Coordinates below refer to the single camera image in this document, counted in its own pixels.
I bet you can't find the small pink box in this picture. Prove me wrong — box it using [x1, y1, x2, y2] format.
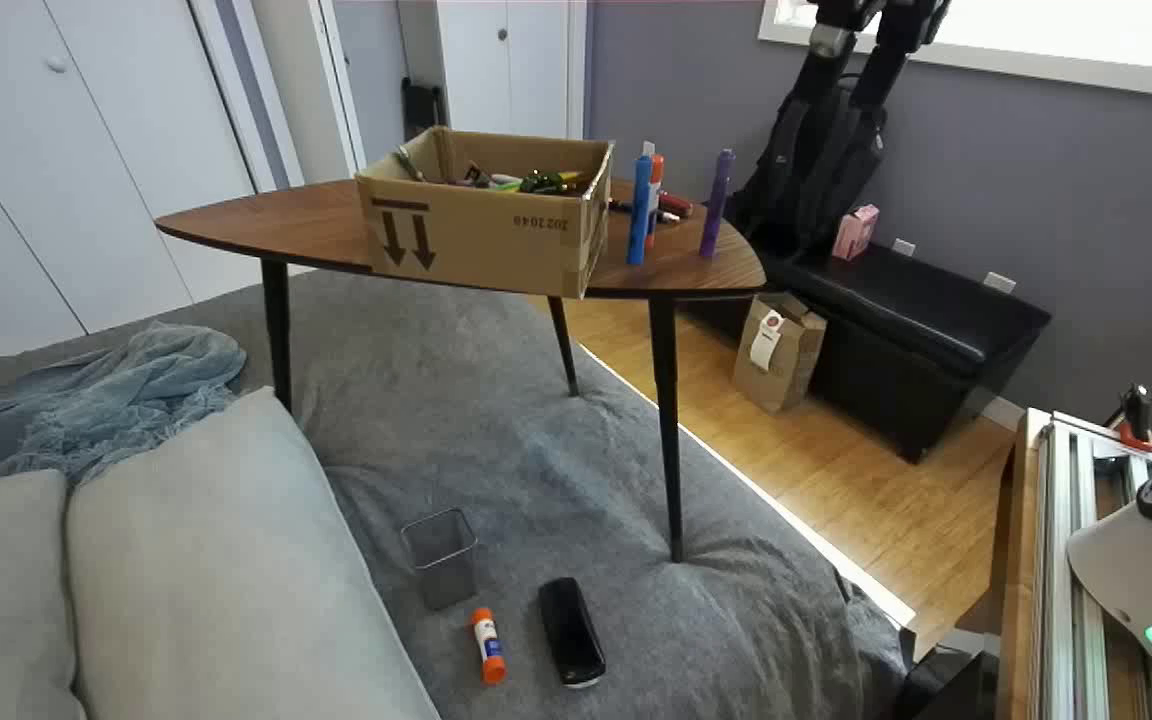
[828, 202, 884, 263]

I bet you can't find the small cardboard box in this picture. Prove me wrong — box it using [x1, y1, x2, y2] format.
[726, 290, 831, 418]

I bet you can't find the cardboard box with arrows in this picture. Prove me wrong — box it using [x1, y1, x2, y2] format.
[356, 126, 615, 301]

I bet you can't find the gray mesh pen cup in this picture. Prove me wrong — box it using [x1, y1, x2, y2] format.
[394, 506, 483, 616]

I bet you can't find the black backpack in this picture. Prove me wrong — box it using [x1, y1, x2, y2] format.
[726, 52, 896, 263]

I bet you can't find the purple marker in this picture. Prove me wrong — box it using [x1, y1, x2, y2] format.
[694, 143, 738, 263]

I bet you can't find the orange and white marker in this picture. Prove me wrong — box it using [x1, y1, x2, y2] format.
[648, 153, 670, 239]

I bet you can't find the white window sill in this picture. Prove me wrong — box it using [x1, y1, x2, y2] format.
[752, 0, 1152, 110]

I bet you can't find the blue marker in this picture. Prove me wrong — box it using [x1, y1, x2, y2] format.
[624, 135, 660, 274]

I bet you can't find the white paper tag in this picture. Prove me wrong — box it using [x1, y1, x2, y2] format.
[743, 308, 786, 375]

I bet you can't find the black leather ottoman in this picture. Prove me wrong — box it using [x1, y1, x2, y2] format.
[687, 238, 1056, 468]

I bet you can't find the green marker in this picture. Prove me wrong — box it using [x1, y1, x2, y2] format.
[515, 163, 591, 197]

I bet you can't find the red and black clamp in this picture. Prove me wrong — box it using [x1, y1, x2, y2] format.
[1103, 382, 1152, 454]

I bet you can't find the gray couch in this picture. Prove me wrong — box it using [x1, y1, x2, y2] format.
[0, 274, 917, 720]

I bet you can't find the dark wooden side table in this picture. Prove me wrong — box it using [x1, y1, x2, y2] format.
[151, 177, 767, 566]

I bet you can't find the black bag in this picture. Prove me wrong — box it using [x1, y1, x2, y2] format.
[884, 630, 1004, 720]

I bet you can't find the orange and white glue stick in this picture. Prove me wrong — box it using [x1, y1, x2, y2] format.
[466, 606, 511, 689]

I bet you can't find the large gray sofa cushion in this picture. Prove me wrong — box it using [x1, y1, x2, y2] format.
[65, 384, 445, 720]

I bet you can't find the blue throw blanket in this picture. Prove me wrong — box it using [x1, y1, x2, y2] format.
[0, 320, 252, 501]

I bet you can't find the aluminium robot stand frame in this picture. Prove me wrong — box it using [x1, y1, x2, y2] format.
[995, 404, 1152, 720]

